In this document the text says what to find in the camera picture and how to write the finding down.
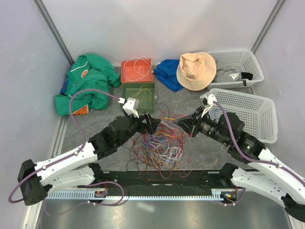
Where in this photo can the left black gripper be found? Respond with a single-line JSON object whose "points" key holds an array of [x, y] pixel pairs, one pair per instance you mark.
{"points": [[145, 128]]}

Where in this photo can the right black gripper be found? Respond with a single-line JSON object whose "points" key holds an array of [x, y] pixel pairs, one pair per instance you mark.
{"points": [[195, 119]]}

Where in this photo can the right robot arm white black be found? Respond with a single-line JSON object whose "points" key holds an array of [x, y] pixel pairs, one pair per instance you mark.
{"points": [[283, 185]]}

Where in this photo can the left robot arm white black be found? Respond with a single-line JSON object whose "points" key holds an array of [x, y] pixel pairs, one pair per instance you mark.
{"points": [[78, 166]]}

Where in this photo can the green plastic tray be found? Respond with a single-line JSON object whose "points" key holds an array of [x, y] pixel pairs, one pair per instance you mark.
{"points": [[144, 92]]}

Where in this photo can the blue cloth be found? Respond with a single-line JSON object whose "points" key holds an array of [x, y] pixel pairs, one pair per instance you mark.
{"points": [[165, 72]]}

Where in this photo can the orange plastic tray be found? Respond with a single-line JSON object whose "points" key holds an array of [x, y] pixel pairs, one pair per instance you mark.
{"points": [[136, 70]]}

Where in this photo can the peach bucket hat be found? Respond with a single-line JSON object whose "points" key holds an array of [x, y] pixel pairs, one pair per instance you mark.
{"points": [[196, 71]]}

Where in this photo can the grey adidas garment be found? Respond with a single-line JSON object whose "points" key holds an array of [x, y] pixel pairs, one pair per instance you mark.
{"points": [[227, 73]]}

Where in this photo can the near white plastic basket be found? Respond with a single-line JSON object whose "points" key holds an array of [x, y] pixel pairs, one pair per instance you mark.
{"points": [[257, 112]]}

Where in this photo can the white plastic basket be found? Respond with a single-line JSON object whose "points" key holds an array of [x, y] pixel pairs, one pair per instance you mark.
{"points": [[243, 60], [257, 112]]}

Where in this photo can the green jacket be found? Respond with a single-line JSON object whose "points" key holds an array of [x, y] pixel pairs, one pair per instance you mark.
{"points": [[90, 71]]}

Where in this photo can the far white plastic basket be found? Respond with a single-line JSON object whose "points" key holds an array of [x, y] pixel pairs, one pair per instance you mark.
{"points": [[243, 60]]}

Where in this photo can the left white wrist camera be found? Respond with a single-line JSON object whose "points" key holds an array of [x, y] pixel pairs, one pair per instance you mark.
{"points": [[130, 106]]}

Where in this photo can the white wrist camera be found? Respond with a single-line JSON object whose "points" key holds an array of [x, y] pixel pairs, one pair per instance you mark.
{"points": [[208, 100], [130, 106]]}

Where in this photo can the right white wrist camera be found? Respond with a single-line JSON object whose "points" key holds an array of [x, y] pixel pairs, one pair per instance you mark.
{"points": [[208, 100]]}

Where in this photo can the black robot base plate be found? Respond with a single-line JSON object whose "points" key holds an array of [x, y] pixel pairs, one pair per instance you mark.
{"points": [[192, 182]]}

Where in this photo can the right aluminium frame post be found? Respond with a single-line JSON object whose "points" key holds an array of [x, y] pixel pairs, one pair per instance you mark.
{"points": [[267, 25]]}

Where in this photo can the aluminium frame post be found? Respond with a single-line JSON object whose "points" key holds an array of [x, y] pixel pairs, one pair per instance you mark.
{"points": [[267, 25], [53, 29]]}

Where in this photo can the light blue cable duct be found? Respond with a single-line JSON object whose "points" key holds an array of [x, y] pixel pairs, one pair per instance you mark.
{"points": [[78, 194]]}

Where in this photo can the left aluminium frame post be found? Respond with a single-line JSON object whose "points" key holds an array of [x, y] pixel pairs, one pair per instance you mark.
{"points": [[53, 29]]}

